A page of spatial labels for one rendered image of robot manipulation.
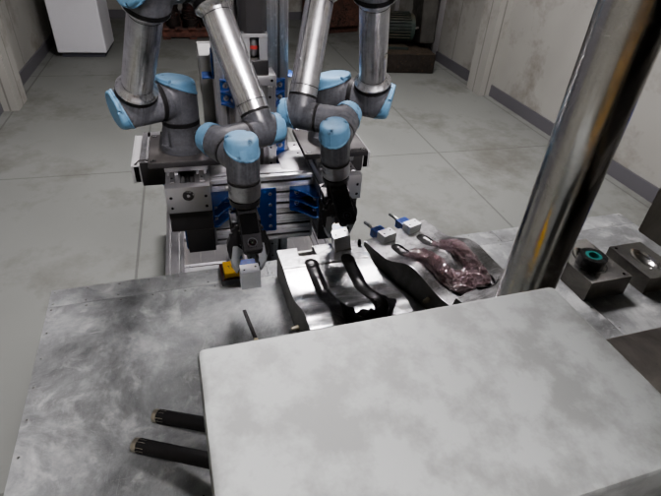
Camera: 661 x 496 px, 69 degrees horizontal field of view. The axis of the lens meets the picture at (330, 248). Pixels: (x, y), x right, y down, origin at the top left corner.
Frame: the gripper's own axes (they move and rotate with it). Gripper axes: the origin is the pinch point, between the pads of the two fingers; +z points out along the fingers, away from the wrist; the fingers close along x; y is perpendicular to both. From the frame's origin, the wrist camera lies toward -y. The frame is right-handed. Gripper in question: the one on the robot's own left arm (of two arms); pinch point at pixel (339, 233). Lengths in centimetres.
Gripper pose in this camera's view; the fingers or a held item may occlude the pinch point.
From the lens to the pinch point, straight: 140.5
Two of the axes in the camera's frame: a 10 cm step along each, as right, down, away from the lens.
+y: -2.9, -6.8, 6.7
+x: -9.6, 2.3, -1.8
